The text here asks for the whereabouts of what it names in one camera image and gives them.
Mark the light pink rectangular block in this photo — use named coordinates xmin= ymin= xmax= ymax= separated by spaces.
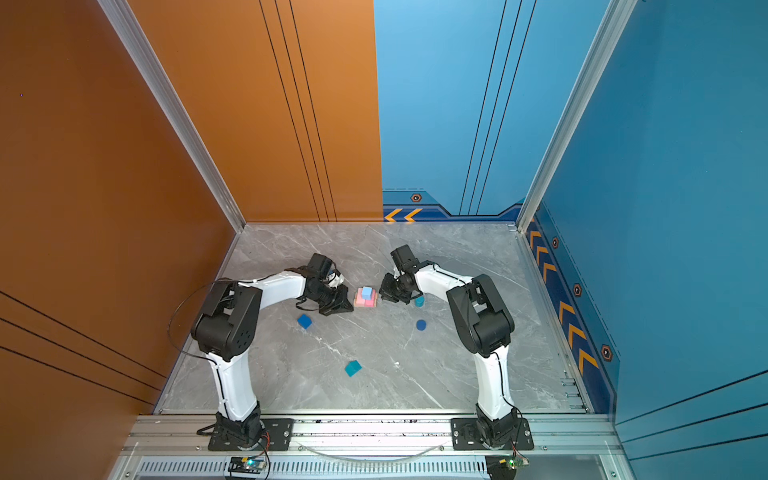
xmin=354 ymin=288 xmax=365 ymax=307

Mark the dark pink rectangular block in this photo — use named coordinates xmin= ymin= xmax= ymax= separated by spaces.
xmin=365 ymin=290 xmax=378 ymax=308

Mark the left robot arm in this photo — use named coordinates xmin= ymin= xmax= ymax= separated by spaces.
xmin=191 ymin=253 xmax=353 ymax=451

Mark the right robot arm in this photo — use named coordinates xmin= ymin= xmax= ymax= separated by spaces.
xmin=380 ymin=245 xmax=523 ymax=449

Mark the dark blue cube block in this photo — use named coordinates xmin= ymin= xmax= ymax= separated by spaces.
xmin=297 ymin=315 xmax=312 ymax=330

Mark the teal cube block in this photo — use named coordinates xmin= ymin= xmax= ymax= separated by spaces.
xmin=344 ymin=360 xmax=362 ymax=377

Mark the left green circuit board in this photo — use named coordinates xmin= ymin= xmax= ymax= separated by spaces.
xmin=226 ymin=456 xmax=270 ymax=479

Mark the green circuit board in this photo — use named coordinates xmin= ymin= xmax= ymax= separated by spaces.
xmin=226 ymin=456 xmax=270 ymax=479
xmin=485 ymin=456 xmax=530 ymax=480

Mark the right green circuit board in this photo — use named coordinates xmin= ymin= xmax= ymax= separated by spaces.
xmin=485 ymin=456 xmax=530 ymax=480

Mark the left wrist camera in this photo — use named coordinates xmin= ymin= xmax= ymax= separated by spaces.
xmin=325 ymin=269 xmax=344 ymax=288

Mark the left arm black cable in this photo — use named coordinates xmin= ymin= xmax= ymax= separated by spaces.
xmin=166 ymin=278 xmax=229 ymax=361

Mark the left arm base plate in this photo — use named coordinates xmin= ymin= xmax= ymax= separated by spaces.
xmin=208 ymin=417 xmax=294 ymax=453

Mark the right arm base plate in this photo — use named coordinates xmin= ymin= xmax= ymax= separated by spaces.
xmin=450 ymin=416 xmax=535 ymax=451

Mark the aluminium front rail frame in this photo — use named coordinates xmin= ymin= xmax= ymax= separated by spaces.
xmin=109 ymin=411 xmax=634 ymax=479

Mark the left aluminium corner post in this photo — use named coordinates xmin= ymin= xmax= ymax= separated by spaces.
xmin=98 ymin=0 xmax=247 ymax=234

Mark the aluminium corner post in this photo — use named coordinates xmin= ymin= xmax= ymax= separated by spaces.
xmin=516 ymin=0 xmax=638 ymax=234
xmin=98 ymin=0 xmax=247 ymax=234

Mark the right aluminium corner post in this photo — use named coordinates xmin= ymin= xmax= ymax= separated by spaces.
xmin=516 ymin=0 xmax=638 ymax=234

